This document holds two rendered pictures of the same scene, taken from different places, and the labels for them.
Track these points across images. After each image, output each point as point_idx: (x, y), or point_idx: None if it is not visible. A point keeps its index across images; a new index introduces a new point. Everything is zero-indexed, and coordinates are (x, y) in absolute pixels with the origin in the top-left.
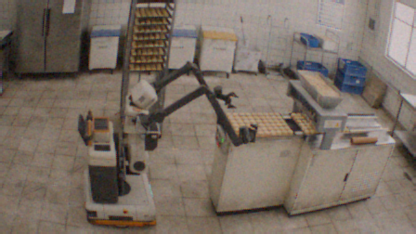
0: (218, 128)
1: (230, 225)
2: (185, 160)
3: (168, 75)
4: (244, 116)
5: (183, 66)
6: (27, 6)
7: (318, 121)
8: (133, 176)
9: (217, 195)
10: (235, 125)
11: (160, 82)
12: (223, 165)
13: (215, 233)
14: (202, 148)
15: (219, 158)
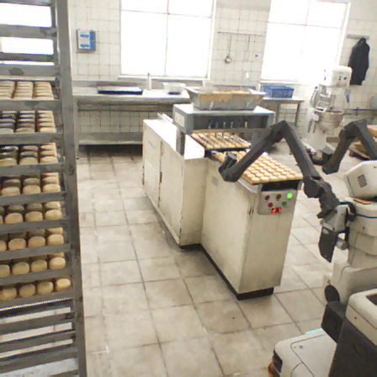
0: (270, 193)
1: (284, 283)
2: (142, 331)
3: (305, 152)
4: (247, 168)
5: (293, 130)
6: None
7: (271, 119)
8: (313, 353)
9: (278, 267)
10: (279, 173)
11: (314, 167)
12: (285, 225)
13: (309, 294)
14: (97, 311)
15: (269, 227)
